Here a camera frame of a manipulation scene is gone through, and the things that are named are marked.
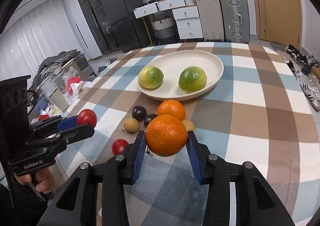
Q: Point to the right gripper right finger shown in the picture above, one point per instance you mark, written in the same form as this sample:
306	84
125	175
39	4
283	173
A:
256	201

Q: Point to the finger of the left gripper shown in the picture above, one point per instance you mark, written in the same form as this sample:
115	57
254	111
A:
67	123
72	135

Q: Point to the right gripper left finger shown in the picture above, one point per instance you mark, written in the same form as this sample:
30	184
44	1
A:
76	202

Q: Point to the red cherry tomato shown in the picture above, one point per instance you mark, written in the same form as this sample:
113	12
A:
118	146
87	116

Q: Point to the small longan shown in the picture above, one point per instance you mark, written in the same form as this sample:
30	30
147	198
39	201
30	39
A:
131	125

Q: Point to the stemmed dark cherry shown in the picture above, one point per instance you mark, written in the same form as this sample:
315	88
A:
148	119

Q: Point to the orange mandarin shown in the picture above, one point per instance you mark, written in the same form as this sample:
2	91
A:
173	108
165	135

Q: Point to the large longan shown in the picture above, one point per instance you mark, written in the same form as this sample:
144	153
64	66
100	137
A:
189	125

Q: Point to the person's left hand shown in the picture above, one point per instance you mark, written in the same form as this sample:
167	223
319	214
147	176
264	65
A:
44	178

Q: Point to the checkered tablecloth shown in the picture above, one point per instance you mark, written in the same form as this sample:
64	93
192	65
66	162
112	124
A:
257	113

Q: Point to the yellowish green passion fruit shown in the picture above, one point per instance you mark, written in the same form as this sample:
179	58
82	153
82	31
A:
150	77

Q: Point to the cream oval plate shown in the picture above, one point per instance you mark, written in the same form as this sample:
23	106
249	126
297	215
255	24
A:
174	63

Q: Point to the black refrigerator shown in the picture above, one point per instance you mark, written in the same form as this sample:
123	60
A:
129	31

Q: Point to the glass display cabinet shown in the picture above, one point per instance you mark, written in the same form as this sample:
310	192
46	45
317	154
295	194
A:
99	25

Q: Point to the woven laundry basket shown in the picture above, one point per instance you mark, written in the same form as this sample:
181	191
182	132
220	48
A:
163	29

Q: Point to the white drawer desk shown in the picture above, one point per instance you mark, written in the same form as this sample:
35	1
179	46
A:
185	14

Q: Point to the beige suitcase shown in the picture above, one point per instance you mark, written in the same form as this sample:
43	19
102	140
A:
211	20

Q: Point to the silver suitcase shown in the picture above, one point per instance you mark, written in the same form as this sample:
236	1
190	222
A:
236	20

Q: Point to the wooden door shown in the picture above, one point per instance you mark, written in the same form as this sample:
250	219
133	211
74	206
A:
279	21

